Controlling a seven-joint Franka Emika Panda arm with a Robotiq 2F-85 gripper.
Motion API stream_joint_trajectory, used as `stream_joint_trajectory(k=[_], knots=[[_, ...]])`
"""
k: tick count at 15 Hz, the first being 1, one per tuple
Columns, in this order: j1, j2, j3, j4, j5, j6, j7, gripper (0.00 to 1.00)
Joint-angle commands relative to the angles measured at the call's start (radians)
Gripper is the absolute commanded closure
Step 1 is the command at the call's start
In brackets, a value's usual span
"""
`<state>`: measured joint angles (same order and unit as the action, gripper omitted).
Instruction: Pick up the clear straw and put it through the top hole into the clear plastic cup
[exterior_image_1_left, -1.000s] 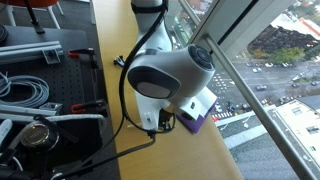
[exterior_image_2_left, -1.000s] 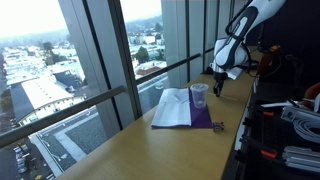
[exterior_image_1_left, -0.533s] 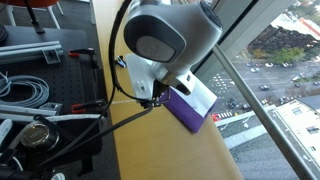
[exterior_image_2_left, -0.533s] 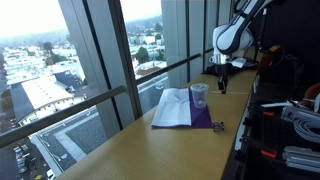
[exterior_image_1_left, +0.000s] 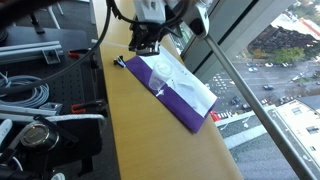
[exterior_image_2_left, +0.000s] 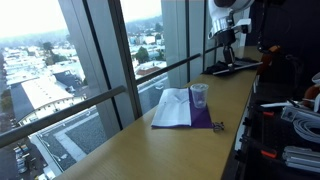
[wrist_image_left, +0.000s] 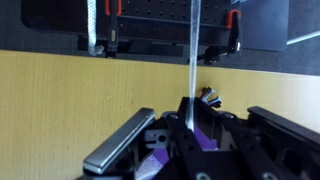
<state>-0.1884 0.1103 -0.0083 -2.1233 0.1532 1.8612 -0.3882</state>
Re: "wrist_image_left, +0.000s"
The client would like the black clamp with orange handle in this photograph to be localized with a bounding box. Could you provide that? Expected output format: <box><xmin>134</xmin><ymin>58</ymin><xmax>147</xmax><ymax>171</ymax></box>
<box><xmin>105</xmin><ymin>0</ymin><xmax>122</xmax><ymax>58</ymax></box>

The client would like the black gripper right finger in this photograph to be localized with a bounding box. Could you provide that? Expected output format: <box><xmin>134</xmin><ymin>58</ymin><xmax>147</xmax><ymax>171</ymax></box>
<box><xmin>248</xmin><ymin>106</ymin><xmax>320</xmax><ymax>150</ymax></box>

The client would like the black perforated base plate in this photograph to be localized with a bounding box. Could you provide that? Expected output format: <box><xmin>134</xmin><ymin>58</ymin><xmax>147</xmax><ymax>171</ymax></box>
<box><xmin>21</xmin><ymin>0</ymin><xmax>290</xmax><ymax>56</ymax></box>

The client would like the black staple remover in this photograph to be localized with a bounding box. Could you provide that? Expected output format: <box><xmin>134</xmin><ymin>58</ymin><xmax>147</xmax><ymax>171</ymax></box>
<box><xmin>200</xmin><ymin>87</ymin><xmax>222</xmax><ymax>108</ymax></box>

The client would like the white braided cable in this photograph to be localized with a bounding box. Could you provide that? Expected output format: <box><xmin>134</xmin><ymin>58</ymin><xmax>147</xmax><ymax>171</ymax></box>
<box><xmin>85</xmin><ymin>0</ymin><xmax>106</xmax><ymax>57</ymax></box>

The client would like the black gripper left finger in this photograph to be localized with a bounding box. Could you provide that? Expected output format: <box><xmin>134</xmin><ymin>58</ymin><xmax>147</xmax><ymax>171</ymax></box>
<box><xmin>83</xmin><ymin>108</ymin><xmax>155</xmax><ymax>175</ymax></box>

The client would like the clear plastic straw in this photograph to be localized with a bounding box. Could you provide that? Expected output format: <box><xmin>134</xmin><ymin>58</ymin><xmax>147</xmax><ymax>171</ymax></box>
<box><xmin>186</xmin><ymin>0</ymin><xmax>201</xmax><ymax>131</ymax></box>

